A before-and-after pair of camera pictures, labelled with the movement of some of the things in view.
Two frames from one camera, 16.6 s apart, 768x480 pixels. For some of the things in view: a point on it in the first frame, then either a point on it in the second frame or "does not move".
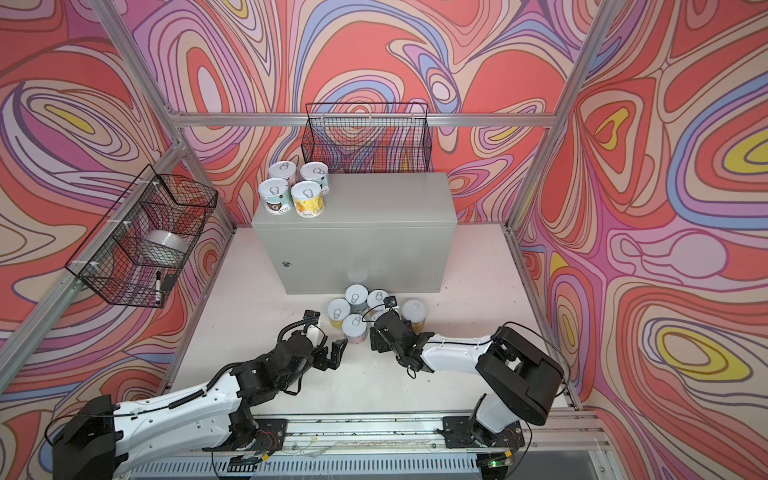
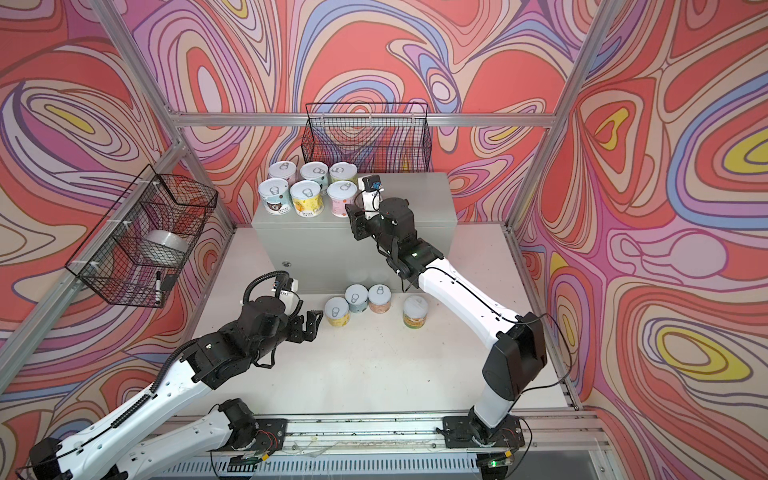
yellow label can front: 307,199 does not move
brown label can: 316,171 does not move
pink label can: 354,328 to 341,193
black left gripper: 336,358 to 300,335
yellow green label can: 414,311 does not move
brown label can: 275,195 does not move
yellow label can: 338,311 does not move
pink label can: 281,169 does not move
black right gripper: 378,341 to 358,221
